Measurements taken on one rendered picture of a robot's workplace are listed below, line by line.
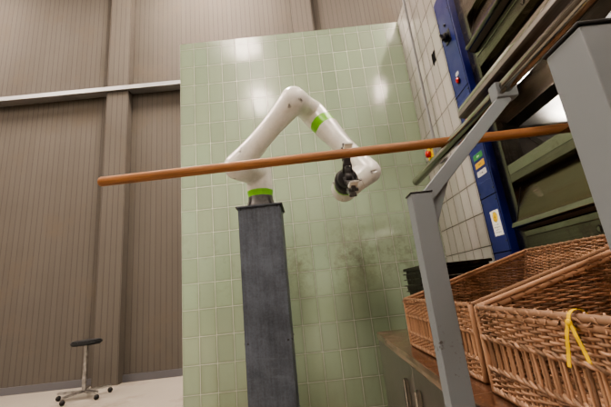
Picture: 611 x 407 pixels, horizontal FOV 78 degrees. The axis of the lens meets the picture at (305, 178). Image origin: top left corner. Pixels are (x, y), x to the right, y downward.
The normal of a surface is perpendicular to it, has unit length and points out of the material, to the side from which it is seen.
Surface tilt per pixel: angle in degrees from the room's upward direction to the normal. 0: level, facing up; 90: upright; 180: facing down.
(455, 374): 90
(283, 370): 90
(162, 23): 90
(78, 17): 90
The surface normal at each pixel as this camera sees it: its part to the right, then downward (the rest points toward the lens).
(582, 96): -0.99, 0.11
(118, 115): -0.01, -0.29
